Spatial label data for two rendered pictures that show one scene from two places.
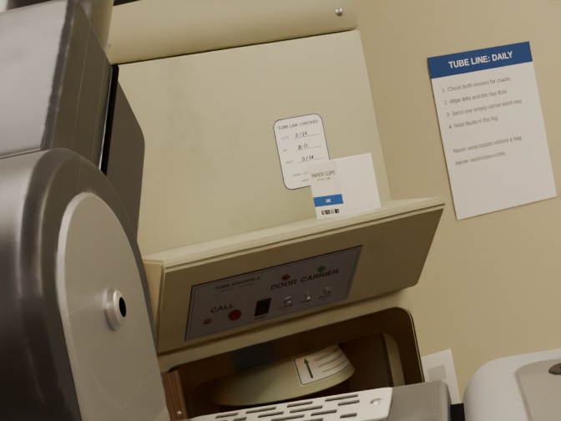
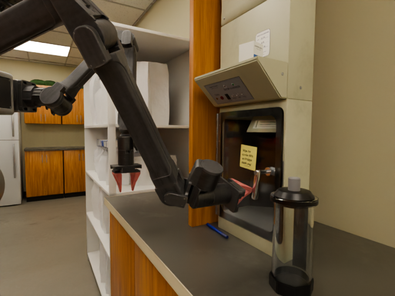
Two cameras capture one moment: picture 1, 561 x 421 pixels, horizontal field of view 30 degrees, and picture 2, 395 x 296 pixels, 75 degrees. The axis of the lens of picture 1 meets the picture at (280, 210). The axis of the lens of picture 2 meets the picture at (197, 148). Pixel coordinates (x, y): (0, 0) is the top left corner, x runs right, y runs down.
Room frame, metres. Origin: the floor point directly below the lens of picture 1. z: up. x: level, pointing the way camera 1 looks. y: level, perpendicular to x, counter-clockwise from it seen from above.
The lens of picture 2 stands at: (0.87, -0.81, 1.32)
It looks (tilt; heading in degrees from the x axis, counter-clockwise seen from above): 4 degrees down; 82
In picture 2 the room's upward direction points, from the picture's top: straight up
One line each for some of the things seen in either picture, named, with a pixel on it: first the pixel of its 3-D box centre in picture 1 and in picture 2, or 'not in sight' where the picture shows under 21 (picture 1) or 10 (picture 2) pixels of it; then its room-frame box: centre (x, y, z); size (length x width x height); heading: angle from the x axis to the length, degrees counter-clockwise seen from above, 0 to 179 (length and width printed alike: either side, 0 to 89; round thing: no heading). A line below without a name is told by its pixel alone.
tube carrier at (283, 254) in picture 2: not in sight; (292, 239); (1.18, -0.24, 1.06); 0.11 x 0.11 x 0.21
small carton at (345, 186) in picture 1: (343, 186); (250, 55); (1.12, -0.07, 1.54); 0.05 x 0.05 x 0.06; 37
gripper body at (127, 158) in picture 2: not in sight; (126, 160); (0.73, 0.16, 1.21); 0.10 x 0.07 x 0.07; 24
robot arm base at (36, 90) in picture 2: not in sight; (35, 96); (0.37, 0.30, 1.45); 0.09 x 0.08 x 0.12; 81
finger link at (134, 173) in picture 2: not in sight; (128, 178); (0.74, 0.17, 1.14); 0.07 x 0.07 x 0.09; 24
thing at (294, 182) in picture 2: not in sight; (294, 191); (1.18, -0.24, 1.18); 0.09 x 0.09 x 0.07
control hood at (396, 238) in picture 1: (297, 273); (234, 86); (1.10, 0.00, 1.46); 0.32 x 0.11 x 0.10; 113
